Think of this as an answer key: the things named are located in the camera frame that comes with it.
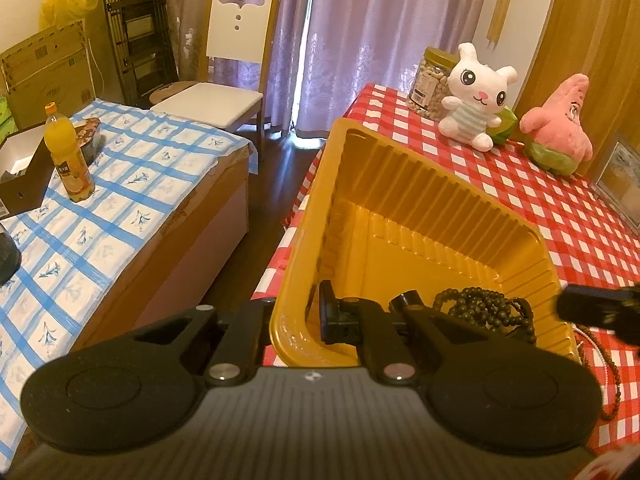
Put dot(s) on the purple curtain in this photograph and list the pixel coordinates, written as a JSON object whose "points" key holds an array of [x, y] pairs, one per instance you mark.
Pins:
{"points": [[350, 35]]}

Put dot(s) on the red checkered tablecloth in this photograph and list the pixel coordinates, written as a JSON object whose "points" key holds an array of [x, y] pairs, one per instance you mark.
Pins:
{"points": [[550, 200]]}

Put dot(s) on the wooden wall hanging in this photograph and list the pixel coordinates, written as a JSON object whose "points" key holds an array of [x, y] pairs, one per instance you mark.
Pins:
{"points": [[500, 10]]}

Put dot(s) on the brown snack package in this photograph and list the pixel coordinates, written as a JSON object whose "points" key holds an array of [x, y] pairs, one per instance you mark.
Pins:
{"points": [[90, 132]]}

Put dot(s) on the golden plastic tray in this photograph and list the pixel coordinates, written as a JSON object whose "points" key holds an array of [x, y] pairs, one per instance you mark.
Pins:
{"points": [[425, 200]]}

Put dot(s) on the dark round object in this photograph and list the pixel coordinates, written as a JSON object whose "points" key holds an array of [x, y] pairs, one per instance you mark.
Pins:
{"points": [[7, 260]]}

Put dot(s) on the dark brown open box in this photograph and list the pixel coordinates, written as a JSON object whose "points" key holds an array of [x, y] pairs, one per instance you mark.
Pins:
{"points": [[25, 190]]}

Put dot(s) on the cardboard box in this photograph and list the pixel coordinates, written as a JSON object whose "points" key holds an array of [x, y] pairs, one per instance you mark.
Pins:
{"points": [[45, 70]]}

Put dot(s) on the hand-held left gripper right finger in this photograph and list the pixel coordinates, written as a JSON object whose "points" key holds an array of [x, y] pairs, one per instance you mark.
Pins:
{"points": [[340, 315]]}

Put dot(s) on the wooden wardrobe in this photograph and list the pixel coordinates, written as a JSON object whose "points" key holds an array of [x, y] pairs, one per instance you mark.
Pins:
{"points": [[590, 20]]}

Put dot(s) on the pink starfish plush toy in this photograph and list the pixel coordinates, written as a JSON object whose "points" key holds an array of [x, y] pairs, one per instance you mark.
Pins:
{"points": [[555, 130]]}

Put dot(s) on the white bunny plush toy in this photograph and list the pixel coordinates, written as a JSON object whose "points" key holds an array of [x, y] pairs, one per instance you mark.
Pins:
{"points": [[475, 110]]}

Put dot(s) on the white wooden chair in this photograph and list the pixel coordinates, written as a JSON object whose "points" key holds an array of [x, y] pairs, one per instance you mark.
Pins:
{"points": [[235, 35]]}

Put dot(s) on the picture frame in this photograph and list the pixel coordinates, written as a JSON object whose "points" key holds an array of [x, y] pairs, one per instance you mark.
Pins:
{"points": [[620, 175]]}

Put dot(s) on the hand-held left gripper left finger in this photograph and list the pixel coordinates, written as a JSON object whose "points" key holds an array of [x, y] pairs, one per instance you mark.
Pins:
{"points": [[250, 325]]}

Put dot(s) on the clear jar of nuts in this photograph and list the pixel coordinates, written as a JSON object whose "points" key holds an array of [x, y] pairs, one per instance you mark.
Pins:
{"points": [[427, 85]]}

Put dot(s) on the orange juice bottle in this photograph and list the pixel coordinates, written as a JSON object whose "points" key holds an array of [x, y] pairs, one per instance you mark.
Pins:
{"points": [[70, 160]]}

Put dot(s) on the blue checkered cloth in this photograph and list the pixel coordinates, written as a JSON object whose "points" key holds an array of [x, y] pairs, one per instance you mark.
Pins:
{"points": [[125, 185]]}

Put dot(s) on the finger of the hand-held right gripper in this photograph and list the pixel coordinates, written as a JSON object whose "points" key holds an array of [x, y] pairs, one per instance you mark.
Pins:
{"points": [[595, 307]]}

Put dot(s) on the green tissue pack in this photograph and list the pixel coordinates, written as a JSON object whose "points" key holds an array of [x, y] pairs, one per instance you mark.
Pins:
{"points": [[4, 115]]}

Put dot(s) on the black folding rack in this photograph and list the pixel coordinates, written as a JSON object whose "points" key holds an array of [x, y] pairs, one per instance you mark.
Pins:
{"points": [[140, 35]]}

